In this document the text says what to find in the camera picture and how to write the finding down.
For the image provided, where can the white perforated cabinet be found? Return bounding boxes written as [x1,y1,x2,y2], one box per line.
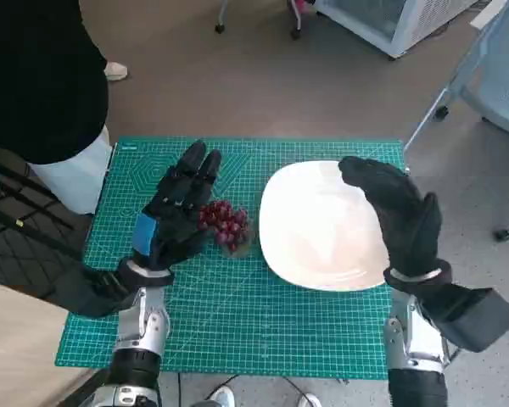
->
[313,0,480,60]

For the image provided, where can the pink object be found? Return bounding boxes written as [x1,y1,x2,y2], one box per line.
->
[287,0,317,16]

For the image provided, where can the person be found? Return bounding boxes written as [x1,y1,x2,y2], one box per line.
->
[0,0,114,215]

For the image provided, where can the black left robot hand, blue tape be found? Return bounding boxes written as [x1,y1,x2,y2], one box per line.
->
[131,141,222,272]

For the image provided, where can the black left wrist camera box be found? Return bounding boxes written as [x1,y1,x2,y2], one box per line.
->
[63,266,133,319]

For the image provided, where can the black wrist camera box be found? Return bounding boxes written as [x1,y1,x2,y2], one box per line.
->
[419,283,509,353]
[63,266,133,319]

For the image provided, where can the pale blue mesh chair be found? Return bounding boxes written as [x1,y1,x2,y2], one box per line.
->
[402,0,509,243]

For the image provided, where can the green cutting mat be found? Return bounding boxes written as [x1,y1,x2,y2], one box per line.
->
[53,135,408,381]

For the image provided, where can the person's white shoe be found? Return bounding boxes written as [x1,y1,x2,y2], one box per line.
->
[103,62,129,81]

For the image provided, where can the white flat panel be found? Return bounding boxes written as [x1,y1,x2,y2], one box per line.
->
[470,0,508,30]

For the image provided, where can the white square plate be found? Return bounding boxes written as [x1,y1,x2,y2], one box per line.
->
[258,159,394,292]

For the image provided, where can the rolling chair with casters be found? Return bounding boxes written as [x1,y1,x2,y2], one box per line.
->
[214,0,303,42]

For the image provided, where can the light wooden board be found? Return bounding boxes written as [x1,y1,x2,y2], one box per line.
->
[0,277,90,407]

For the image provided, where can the black metal frame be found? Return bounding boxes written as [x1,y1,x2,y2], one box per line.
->
[0,163,97,283]

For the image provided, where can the red toy grape bunch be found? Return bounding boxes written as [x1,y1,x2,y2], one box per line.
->
[198,199,251,252]

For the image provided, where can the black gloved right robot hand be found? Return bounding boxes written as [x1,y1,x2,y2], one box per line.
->
[338,155,445,276]

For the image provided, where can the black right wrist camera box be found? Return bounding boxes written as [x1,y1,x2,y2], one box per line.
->
[419,283,509,353]

